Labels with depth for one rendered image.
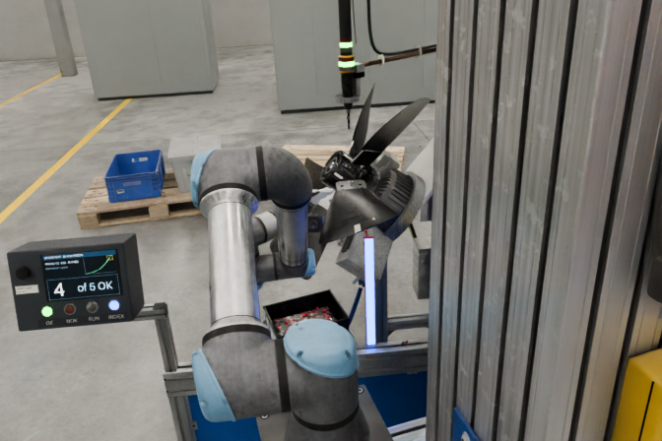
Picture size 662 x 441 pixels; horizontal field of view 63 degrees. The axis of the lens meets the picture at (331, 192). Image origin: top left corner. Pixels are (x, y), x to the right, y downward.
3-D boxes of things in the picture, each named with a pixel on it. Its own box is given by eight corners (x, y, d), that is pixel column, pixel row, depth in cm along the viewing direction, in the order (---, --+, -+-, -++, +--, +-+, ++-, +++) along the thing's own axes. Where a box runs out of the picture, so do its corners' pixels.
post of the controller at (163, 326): (178, 363, 144) (165, 301, 136) (176, 371, 141) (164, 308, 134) (166, 364, 144) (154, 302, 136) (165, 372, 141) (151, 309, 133)
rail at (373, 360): (494, 353, 153) (496, 331, 150) (499, 363, 150) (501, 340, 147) (169, 387, 147) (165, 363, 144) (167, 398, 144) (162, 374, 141)
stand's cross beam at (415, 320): (432, 320, 208) (432, 311, 206) (435, 326, 204) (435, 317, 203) (384, 324, 207) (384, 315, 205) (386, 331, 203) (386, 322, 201)
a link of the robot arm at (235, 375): (290, 401, 81) (260, 132, 113) (187, 416, 79) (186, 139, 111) (292, 421, 91) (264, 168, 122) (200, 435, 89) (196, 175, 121)
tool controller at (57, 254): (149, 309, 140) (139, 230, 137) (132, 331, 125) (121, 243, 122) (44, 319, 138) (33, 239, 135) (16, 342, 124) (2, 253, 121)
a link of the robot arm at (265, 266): (277, 292, 144) (273, 256, 139) (233, 297, 142) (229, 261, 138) (275, 277, 151) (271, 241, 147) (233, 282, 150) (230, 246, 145)
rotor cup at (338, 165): (365, 165, 184) (336, 144, 180) (381, 169, 170) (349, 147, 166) (343, 201, 184) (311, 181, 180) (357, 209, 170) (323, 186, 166)
